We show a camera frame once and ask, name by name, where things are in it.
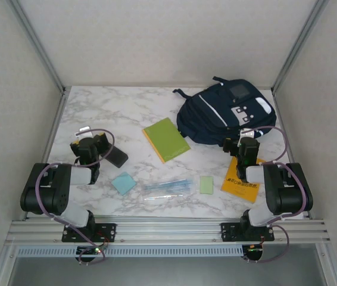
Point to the aluminium mounting rail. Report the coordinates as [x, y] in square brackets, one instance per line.
[168, 231]

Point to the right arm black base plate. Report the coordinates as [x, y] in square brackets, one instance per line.
[228, 232]

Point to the clear pack of blue pens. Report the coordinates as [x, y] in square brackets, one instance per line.
[168, 186]

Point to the blue sticky note pad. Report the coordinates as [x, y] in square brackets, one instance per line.
[124, 183]

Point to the navy blue backpack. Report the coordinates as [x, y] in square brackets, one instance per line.
[210, 119]

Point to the aluminium side rail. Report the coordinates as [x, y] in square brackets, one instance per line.
[278, 107]
[56, 122]

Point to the green sticky note pad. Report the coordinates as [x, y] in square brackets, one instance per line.
[207, 184]

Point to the yellow book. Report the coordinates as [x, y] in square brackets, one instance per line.
[237, 190]

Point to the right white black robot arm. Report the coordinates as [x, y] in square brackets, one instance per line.
[290, 193]

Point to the clear plastic sleeve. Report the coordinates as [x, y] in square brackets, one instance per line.
[162, 197]

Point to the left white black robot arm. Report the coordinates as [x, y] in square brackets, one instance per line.
[52, 190]

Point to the aluminium frame post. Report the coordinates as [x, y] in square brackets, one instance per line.
[299, 44]
[37, 47]

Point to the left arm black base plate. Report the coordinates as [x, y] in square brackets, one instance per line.
[109, 231]

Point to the green notebook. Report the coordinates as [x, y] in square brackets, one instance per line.
[165, 140]

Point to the black pencil case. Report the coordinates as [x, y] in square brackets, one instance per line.
[118, 158]

